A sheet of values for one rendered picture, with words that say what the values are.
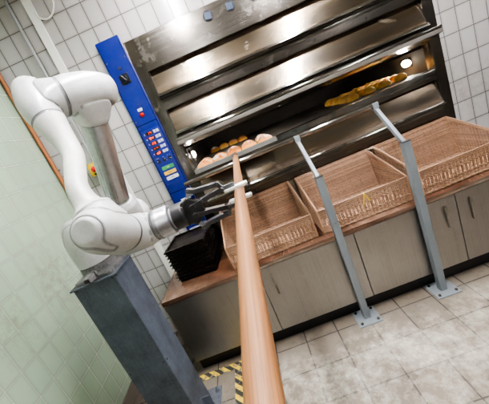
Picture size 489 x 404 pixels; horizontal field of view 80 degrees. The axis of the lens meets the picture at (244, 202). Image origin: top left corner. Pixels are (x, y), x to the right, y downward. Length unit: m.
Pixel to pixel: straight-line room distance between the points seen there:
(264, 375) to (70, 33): 2.30
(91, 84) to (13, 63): 1.38
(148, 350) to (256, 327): 1.32
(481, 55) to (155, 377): 2.80
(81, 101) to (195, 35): 1.17
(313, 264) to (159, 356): 0.95
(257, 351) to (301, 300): 1.66
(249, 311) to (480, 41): 2.57
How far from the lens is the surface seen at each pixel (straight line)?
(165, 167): 2.13
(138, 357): 1.62
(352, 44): 2.29
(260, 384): 0.24
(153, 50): 2.20
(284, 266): 1.77
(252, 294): 0.32
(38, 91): 1.17
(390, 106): 2.38
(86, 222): 0.71
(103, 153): 1.29
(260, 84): 2.11
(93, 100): 1.19
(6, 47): 2.57
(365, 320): 2.04
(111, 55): 2.24
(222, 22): 2.18
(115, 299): 1.46
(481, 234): 2.22
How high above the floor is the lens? 1.38
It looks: 15 degrees down
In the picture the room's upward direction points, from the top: 23 degrees counter-clockwise
